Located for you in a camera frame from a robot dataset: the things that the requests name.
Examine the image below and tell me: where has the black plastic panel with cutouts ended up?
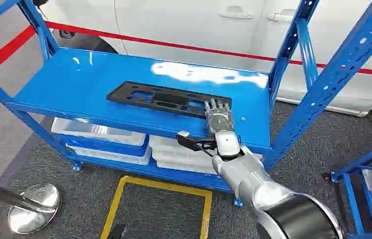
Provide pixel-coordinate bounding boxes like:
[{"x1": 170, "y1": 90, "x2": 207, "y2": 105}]
[{"x1": 106, "y1": 81, "x2": 232, "y2": 120}]

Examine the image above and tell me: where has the red barrier belt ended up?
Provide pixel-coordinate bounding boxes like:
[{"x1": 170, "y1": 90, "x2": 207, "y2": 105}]
[
  {"x1": 0, "y1": 25, "x2": 37, "y2": 86},
  {"x1": 44, "y1": 21, "x2": 372, "y2": 79}
]

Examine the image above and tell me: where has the blue metal shelf rack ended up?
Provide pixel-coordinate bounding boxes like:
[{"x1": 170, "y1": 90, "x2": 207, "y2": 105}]
[
  {"x1": 0, "y1": 0, "x2": 372, "y2": 208},
  {"x1": 331, "y1": 138, "x2": 372, "y2": 239}
]

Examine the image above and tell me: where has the white car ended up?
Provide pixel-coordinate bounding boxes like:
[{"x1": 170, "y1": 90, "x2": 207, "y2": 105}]
[{"x1": 39, "y1": 0, "x2": 372, "y2": 118}]

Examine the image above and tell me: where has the black robot foot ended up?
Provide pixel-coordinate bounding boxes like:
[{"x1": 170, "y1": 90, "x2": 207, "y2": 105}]
[{"x1": 108, "y1": 224, "x2": 127, "y2": 239}]

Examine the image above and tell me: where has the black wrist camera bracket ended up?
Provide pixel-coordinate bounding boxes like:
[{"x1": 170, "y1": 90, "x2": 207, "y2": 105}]
[{"x1": 176, "y1": 130, "x2": 218, "y2": 156}]

